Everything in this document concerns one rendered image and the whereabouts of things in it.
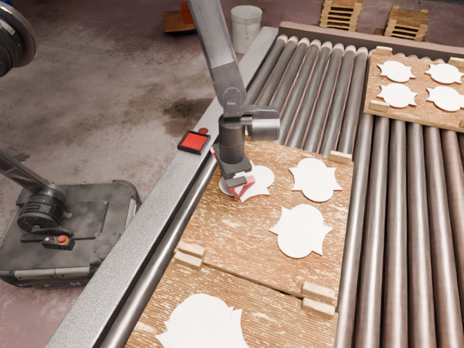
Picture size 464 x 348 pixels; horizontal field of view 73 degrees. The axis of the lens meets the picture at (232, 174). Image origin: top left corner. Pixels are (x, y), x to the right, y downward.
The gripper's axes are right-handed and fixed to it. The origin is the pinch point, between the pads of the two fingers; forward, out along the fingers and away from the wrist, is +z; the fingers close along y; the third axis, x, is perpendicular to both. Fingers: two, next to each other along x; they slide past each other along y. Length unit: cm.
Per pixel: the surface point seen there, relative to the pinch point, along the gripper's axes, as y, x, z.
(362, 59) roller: 46, -73, 3
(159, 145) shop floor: 126, 10, 95
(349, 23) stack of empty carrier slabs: 201, -190, 65
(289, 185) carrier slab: -5.0, -14.0, 1.6
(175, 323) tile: -29.0, 20.8, -1.6
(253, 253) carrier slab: -19.5, 1.9, 1.7
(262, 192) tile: -5.3, -6.3, 0.8
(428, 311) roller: -41.9, -25.9, 3.3
